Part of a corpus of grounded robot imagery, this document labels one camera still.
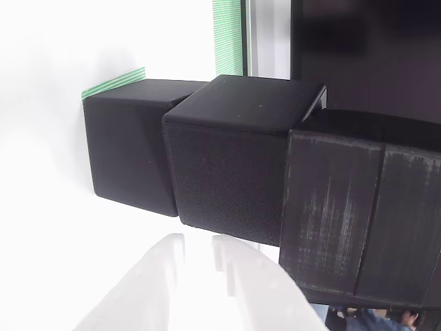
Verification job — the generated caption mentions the green striped strip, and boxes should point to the green striped strip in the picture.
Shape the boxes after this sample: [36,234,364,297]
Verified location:
[212,0,244,79]

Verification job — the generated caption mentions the green square marker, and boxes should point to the green square marker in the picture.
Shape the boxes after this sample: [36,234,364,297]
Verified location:
[81,66,147,101]

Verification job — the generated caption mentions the person's leg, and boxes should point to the person's leg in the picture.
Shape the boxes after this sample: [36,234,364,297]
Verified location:
[344,307,420,331]

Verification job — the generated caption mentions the black flat panel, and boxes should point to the black flat panel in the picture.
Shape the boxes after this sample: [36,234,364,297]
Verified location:
[289,0,441,124]

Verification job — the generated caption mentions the grey metal rail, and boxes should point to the grey metal rail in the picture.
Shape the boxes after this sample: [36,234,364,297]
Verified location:
[240,0,260,77]

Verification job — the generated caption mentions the black cube block with seam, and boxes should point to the black cube block with seam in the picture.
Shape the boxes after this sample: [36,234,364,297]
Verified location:
[278,108,441,310]

